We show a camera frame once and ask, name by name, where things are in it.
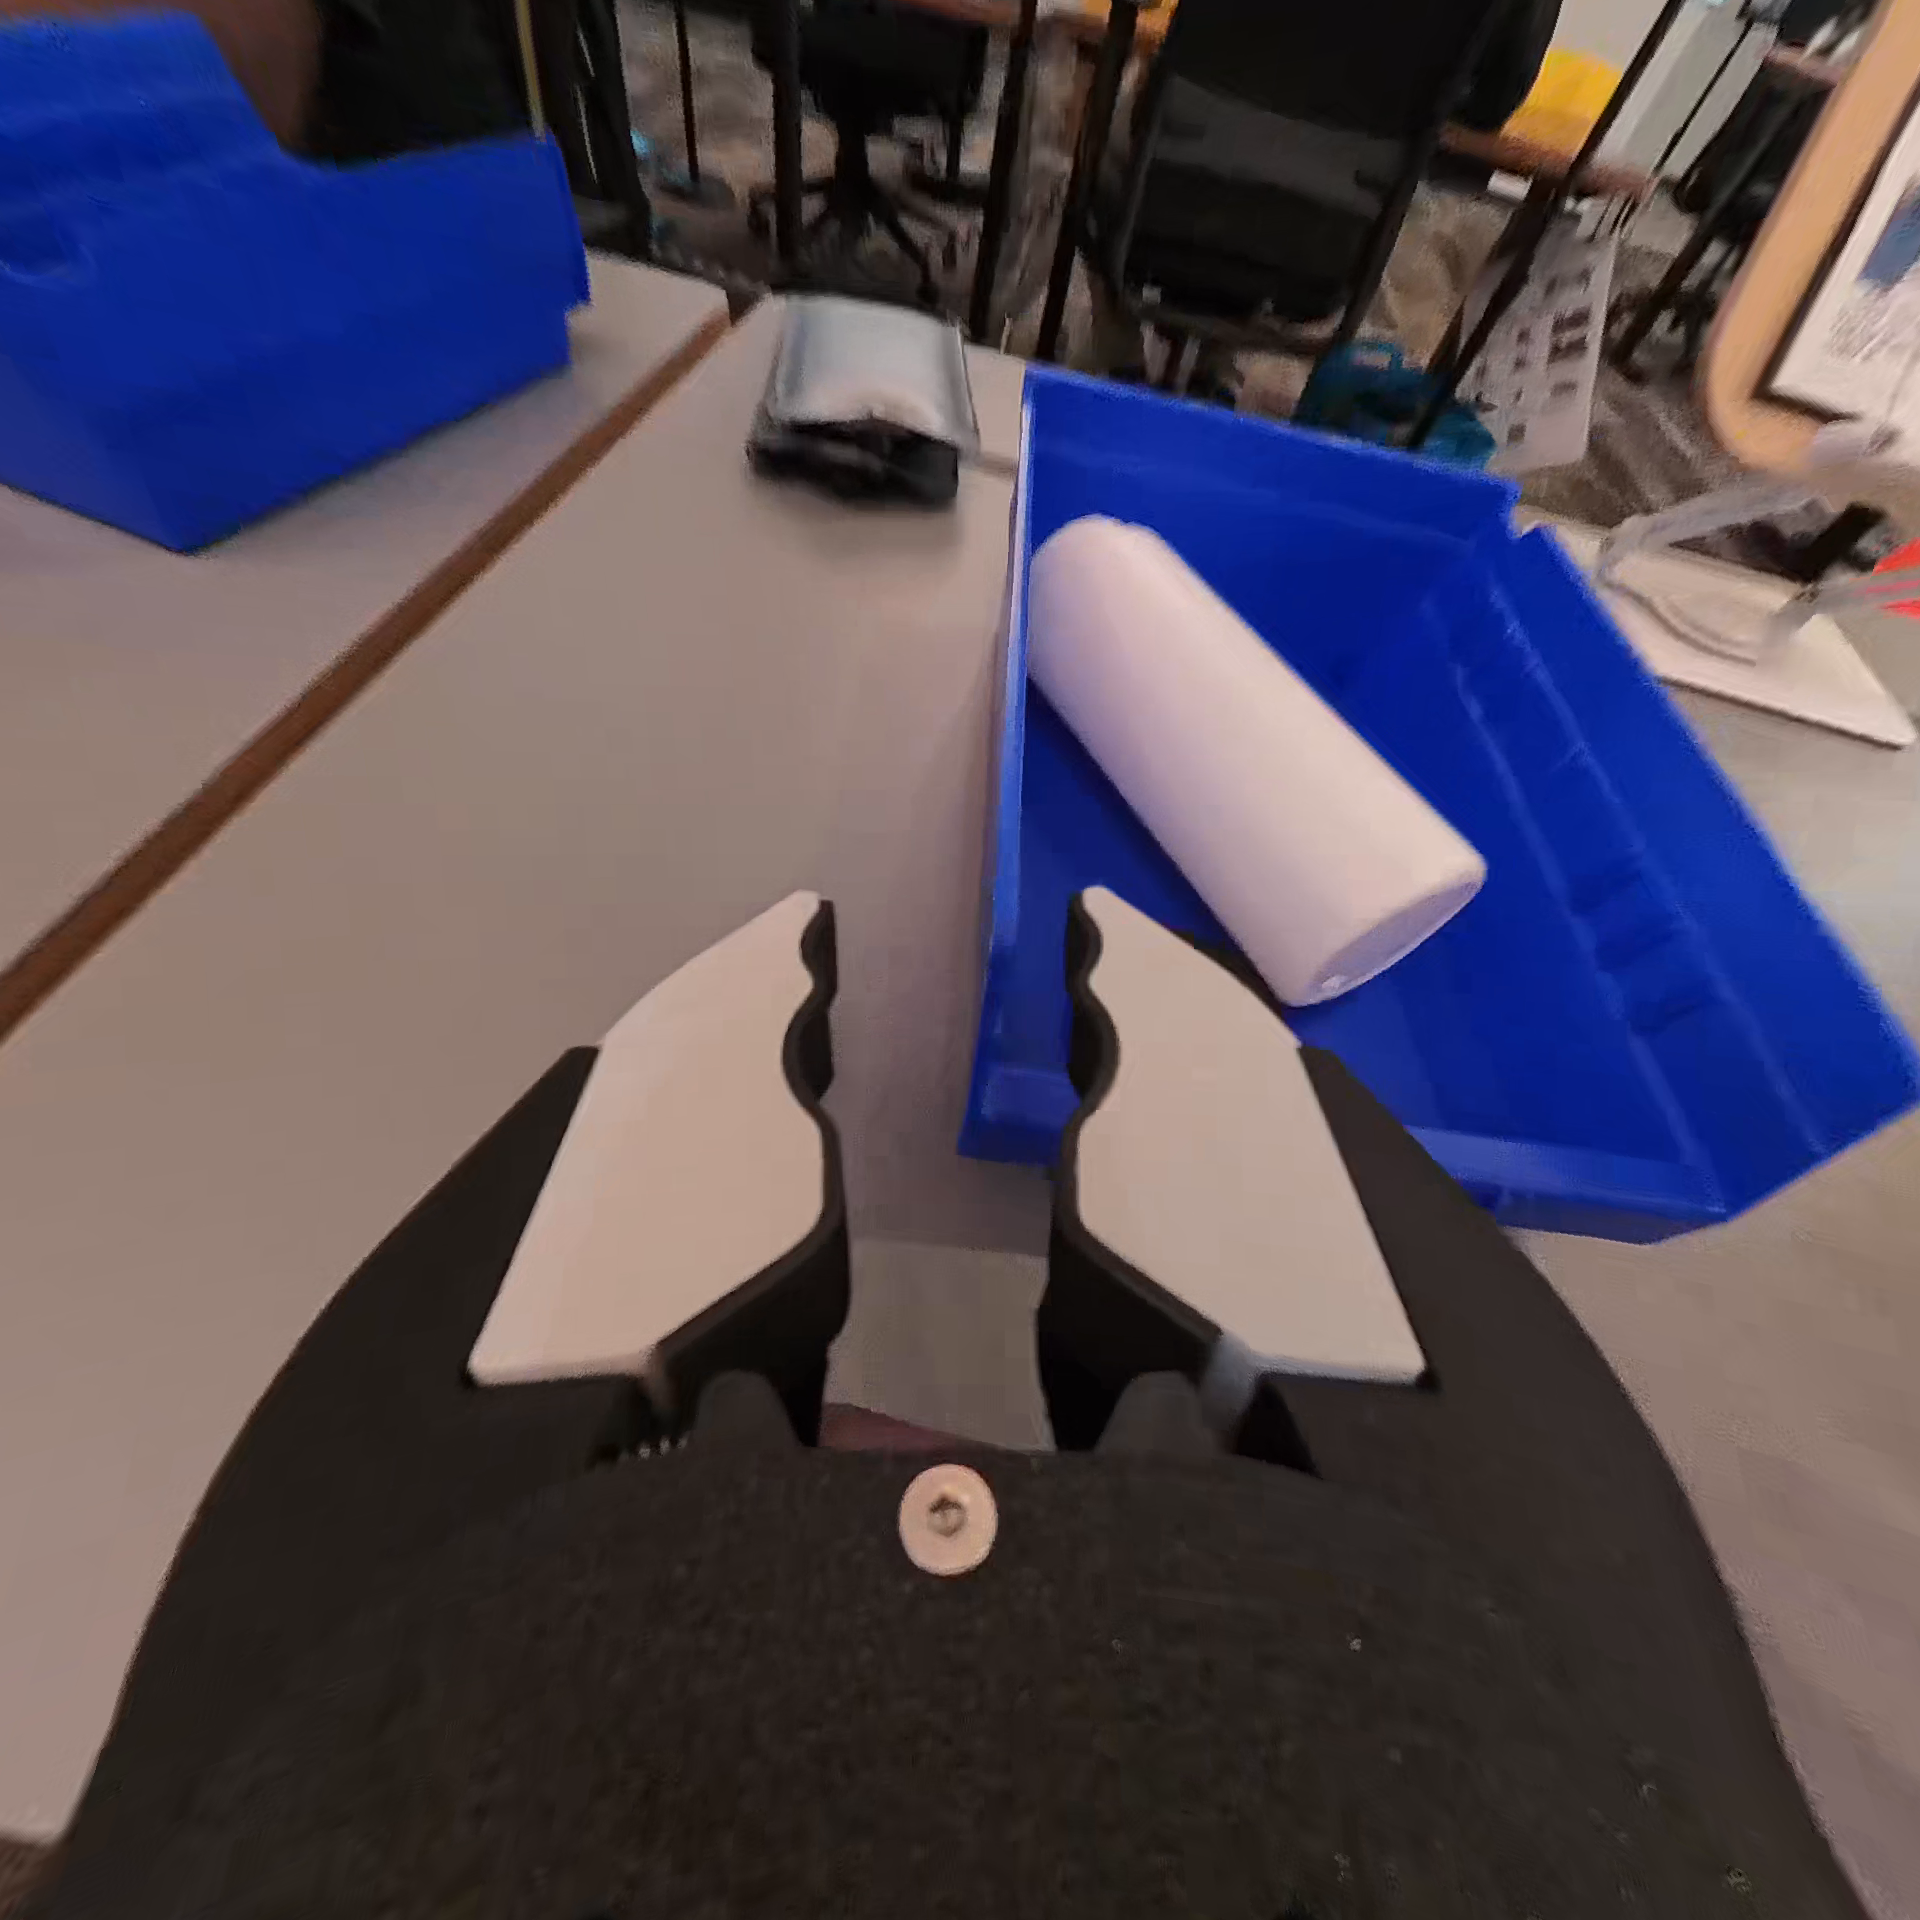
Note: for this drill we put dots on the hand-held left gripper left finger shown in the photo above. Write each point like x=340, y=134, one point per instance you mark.
x=661, y=1185

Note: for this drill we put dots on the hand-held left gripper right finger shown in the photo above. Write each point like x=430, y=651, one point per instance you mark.
x=1231, y=1185

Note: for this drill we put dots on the white plastic bottle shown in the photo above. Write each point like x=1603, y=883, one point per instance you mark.
x=1231, y=751

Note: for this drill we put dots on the blue plastic bin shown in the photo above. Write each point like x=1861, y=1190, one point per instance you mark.
x=1575, y=902
x=225, y=329

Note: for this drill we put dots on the blue bag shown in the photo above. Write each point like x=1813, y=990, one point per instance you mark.
x=1382, y=399

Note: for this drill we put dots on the grey zip pouch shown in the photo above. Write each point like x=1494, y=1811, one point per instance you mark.
x=863, y=389

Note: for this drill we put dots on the hanging paper sign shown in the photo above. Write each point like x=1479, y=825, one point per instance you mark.
x=1552, y=347

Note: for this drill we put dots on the orange traffic cone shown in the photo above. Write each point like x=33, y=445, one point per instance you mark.
x=1903, y=579

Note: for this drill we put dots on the black office chair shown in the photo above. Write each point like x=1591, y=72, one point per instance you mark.
x=1276, y=165
x=869, y=91

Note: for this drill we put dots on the printed instruction sheet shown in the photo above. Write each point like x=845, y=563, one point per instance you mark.
x=1868, y=301

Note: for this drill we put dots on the stack of yellow bins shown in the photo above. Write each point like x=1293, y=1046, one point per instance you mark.
x=1589, y=91

